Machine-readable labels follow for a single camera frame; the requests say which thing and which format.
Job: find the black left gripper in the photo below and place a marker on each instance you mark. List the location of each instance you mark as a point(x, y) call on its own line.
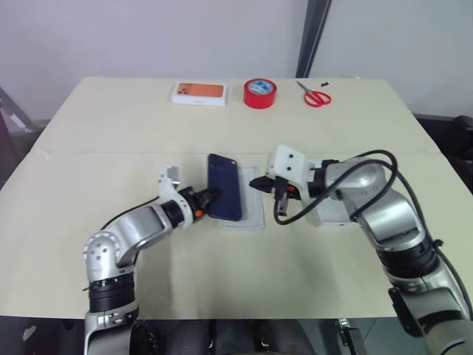
point(196, 201)

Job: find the black office chair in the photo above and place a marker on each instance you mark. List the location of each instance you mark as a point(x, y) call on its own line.
point(463, 135)

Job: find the metal table clamp bracket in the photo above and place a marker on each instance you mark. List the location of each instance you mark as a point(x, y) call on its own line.
point(350, 333)

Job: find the dark metal pole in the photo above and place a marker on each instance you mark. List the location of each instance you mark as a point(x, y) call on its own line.
point(313, 37)

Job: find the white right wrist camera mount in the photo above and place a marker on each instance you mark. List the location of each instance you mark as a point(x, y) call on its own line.
point(290, 164)

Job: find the dark folding frame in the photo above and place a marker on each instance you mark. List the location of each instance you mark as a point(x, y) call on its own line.
point(15, 114)

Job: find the clear phone case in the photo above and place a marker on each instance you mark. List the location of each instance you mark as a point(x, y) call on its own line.
point(252, 207)

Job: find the dark blue smartphone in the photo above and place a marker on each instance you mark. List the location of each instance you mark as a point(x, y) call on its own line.
point(225, 185)

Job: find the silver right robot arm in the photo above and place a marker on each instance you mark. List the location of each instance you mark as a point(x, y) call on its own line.
point(391, 218)

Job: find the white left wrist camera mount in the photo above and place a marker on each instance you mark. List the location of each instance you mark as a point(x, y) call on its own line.
point(173, 192)

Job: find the white box with orange print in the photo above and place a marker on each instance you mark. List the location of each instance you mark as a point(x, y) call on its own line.
point(199, 94)

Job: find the red tape roll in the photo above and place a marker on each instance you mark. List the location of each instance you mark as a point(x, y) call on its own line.
point(259, 97)

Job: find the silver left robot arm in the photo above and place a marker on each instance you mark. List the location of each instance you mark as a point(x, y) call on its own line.
point(129, 233)

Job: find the white small box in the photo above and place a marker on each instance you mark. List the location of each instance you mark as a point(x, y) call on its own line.
point(327, 216)

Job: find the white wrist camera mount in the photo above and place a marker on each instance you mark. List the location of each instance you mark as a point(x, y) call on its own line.
point(290, 164)
point(173, 192)

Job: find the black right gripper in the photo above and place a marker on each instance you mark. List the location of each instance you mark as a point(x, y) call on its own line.
point(282, 188)

